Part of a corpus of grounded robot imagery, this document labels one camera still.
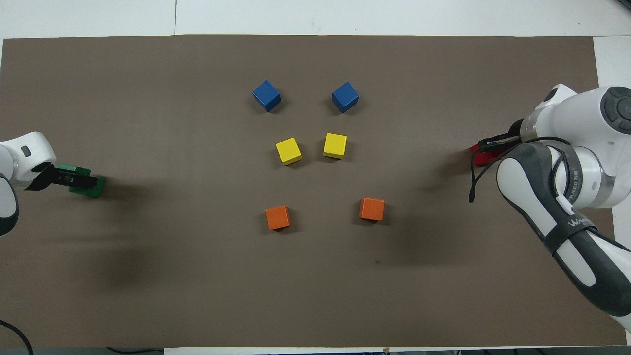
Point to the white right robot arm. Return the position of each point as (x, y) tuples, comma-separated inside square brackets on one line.
[(581, 123)]

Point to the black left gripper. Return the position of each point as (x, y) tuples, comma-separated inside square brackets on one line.
[(47, 176)]

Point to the blue wooden cube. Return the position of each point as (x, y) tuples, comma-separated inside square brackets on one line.
[(266, 95), (345, 97)]

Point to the green wooden cube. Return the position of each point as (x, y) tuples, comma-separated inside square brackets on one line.
[(66, 166), (88, 193)]

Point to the brown table mat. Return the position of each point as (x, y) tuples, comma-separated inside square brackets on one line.
[(296, 286)]

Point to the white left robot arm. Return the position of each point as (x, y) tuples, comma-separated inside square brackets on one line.
[(24, 153)]

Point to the yellow wooden cube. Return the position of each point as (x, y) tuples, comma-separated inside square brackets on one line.
[(288, 150), (335, 145)]

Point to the orange wooden cube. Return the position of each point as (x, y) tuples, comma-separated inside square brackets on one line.
[(277, 217), (371, 209)]

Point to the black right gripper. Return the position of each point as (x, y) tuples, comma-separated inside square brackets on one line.
[(516, 133)]

